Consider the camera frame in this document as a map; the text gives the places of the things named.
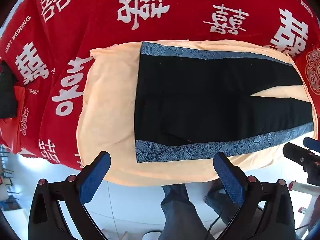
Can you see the dark chair frames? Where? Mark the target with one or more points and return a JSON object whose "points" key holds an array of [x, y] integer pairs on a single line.
{"points": [[6, 175]]}

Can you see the red printed blanket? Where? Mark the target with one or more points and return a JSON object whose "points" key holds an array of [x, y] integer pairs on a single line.
{"points": [[87, 25]]}

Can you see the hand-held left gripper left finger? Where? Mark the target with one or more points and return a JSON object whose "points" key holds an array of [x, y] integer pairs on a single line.
{"points": [[95, 177]]}

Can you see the dark cloth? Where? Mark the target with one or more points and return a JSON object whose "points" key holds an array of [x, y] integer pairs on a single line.
{"points": [[6, 92]]}

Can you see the white metal frame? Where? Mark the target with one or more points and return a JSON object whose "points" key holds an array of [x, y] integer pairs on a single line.
{"points": [[303, 186]]}

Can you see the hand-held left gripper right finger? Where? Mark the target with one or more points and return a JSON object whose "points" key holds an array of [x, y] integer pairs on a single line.
{"points": [[230, 180]]}

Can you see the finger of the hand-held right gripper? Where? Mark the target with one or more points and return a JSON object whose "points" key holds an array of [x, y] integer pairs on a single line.
{"points": [[311, 143], [296, 153]]}

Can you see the red ornament print pillow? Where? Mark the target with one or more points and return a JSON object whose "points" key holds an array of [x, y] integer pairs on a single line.
{"points": [[21, 110], [311, 67]]}

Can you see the black pants blue floral stripes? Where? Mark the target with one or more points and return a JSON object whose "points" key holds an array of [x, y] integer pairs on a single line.
{"points": [[200, 100]]}

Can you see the cream blanket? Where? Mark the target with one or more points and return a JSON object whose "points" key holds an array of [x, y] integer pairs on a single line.
{"points": [[110, 100]]}

